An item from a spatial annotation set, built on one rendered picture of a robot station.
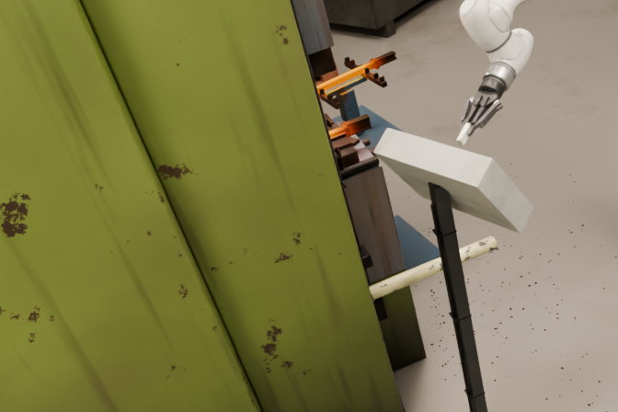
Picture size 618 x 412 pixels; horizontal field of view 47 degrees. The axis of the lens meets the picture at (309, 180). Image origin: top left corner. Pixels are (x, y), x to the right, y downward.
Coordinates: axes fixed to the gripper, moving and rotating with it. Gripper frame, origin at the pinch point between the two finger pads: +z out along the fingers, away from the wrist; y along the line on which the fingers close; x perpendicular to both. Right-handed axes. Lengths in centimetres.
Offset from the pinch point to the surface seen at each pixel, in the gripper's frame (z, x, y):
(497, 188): 28.0, 22.1, -34.4
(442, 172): 31.2, 30.0, -23.6
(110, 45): 54, 94, 23
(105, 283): 96, 55, 28
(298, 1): 7, 62, 24
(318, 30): 7, 51, 23
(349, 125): 9.6, 8.3, 36.6
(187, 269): 82, 44, 19
